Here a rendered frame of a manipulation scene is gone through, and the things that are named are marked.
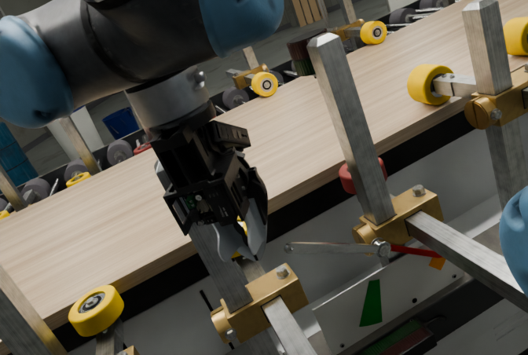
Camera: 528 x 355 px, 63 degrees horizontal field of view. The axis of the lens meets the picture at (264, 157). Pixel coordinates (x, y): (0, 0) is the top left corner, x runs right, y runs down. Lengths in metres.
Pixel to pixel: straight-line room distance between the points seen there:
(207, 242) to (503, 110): 0.49
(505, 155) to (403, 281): 0.26
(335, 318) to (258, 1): 0.55
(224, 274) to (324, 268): 0.37
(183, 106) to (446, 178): 0.73
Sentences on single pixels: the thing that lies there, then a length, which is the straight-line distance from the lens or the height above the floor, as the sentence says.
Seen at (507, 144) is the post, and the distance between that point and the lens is 0.79.
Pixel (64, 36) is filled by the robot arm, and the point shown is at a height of 1.27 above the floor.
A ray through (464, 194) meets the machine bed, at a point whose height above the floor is 0.66.
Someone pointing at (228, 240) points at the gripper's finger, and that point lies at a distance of 0.52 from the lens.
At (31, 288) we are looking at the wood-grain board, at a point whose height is 0.90.
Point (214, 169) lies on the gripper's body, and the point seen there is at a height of 1.10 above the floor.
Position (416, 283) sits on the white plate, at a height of 0.74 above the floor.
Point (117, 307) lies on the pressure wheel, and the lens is 0.76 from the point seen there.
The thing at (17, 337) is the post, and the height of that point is 0.99.
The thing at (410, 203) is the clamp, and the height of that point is 0.87.
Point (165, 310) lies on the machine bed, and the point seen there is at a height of 0.78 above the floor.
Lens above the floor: 1.25
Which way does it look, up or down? 21 degrees down
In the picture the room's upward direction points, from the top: 23 degrees counter-clockwise
